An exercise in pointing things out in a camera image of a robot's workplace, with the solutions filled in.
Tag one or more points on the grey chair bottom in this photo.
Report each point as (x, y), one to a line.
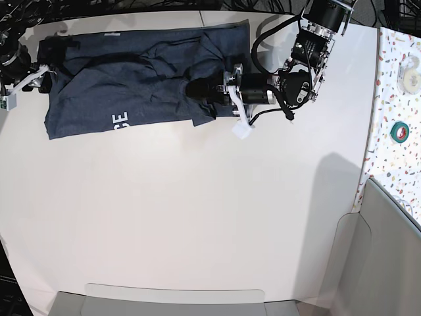
(101, 299)

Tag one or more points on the dark blue t-shirt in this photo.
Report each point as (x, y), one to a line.
(109, 81)

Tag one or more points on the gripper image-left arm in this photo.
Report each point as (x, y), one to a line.
(41, 80)

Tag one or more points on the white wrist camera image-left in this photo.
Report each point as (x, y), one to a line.
(8, 102)

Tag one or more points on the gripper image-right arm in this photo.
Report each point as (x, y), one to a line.
(208, 98)

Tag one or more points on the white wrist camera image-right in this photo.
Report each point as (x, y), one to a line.
(242, 129)

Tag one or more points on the clear tape roll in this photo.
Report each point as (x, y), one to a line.
(408, 78)

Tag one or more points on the grey chair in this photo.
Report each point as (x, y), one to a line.
(101, 299)
(374, 267)

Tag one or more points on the grey chair right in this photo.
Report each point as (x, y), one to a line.
(374, 267)

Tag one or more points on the green tape roll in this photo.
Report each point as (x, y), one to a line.
(400, 132)

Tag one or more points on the terrazzo patterned side surface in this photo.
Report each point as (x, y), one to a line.
(395, 166)

